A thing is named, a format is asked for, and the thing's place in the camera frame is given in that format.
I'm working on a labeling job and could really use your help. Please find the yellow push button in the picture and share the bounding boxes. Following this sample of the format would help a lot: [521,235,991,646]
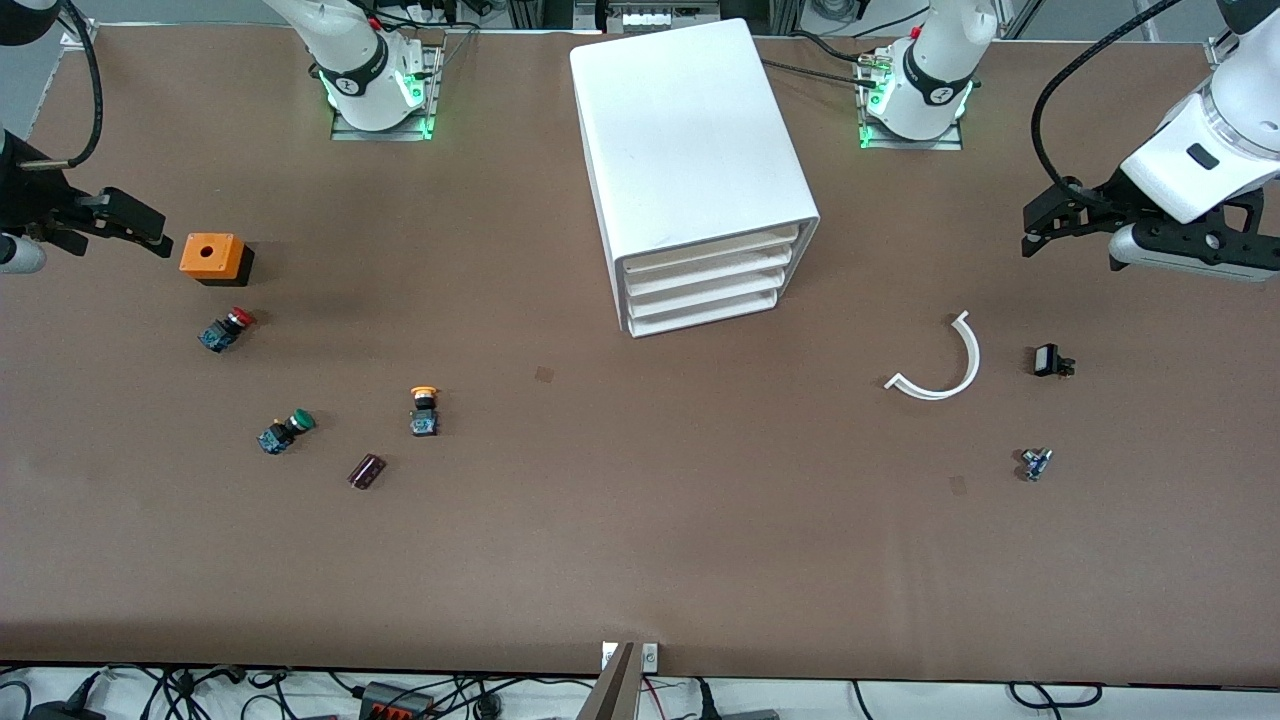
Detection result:
[408,385,443,439]

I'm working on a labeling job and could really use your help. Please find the white plastic drawer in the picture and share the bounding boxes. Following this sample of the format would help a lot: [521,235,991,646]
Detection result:
[630,287,782,334]
[627,267,790,314]
[624,247,798,294]
[620,226,803,274]

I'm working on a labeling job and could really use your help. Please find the red push button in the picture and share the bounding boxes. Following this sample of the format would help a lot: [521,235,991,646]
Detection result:
[197,307,258,354]

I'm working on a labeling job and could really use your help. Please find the green push button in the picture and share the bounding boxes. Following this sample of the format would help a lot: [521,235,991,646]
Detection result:
[257,408,318,457]

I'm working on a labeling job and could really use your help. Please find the white drawer cabinet shell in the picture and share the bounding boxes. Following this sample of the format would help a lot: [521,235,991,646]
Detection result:
[568,18,822,339]

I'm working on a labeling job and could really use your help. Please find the white curved plastic strip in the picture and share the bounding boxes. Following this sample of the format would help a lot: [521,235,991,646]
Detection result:
[884,310,982,402]

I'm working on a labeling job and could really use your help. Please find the black power strip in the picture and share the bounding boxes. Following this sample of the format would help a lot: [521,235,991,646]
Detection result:
[358,680,435,720]

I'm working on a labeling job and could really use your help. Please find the orange button enclosure box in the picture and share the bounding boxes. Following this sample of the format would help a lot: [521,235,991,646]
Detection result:
[179,232,256,288]

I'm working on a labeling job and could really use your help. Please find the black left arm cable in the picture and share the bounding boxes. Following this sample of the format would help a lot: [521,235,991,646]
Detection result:
[1030,0,1183,203]

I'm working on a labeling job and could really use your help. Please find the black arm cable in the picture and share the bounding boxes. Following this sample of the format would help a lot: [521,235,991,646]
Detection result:
[1030,0,1183,203]
[18,0,107,170]

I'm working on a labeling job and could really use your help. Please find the black left camera mount bracket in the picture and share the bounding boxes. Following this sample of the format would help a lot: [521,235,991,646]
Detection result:
[1135,188,1267,263]

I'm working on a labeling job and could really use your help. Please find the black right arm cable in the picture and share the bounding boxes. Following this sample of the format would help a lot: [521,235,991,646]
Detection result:
[18,0,107,170]

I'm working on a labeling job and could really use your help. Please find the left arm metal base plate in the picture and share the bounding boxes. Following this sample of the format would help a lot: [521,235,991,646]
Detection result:
[857,50,967,152]

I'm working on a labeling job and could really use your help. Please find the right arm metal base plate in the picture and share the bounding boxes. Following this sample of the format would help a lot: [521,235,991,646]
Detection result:
[329,40,444,143]

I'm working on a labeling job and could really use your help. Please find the black base power cable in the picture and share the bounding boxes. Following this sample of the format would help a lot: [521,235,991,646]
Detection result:
[762,30,883,93]

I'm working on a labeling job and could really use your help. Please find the black tangled floor cable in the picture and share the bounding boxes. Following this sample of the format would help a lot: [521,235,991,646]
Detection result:
[0,664,353,720]

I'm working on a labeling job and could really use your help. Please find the black looped floor cable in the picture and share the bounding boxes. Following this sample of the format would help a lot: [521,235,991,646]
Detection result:
[1007,681,1104,712]

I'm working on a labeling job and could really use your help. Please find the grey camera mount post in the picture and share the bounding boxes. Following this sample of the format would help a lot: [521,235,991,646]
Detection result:
[577,642,642,720]

